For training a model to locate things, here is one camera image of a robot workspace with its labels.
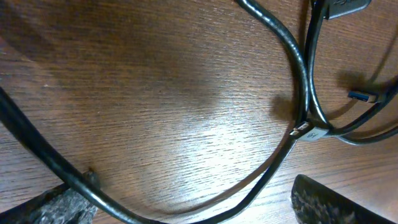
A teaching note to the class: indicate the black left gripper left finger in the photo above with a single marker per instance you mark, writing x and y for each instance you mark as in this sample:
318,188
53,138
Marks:
60,204

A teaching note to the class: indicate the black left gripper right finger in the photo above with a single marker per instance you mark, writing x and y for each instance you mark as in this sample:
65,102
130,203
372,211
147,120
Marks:
314,203

